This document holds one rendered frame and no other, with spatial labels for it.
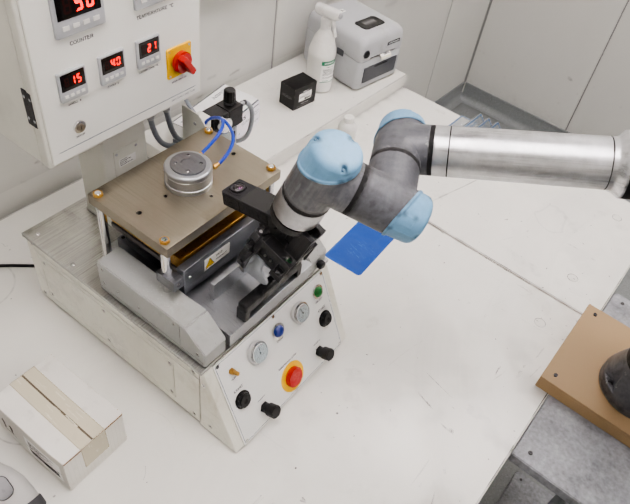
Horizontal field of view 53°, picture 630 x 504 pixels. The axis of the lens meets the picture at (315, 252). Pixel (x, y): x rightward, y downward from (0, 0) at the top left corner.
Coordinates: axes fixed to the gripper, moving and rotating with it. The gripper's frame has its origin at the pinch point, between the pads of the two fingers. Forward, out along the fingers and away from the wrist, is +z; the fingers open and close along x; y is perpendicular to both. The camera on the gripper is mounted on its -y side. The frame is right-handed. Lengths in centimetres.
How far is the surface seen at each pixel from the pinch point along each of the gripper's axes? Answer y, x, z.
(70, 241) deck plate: -27.2, -12.6, 17.7
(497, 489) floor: 90, 55, 74
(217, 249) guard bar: -4.3, -3.8, -3.2
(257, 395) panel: 17.4, -8.8, 13.6
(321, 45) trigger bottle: -39, 82, 20
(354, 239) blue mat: 7.4, 42.5, 24.2
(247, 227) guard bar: -4.3, 3.6, -3.1
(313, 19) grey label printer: -50, 93, 25
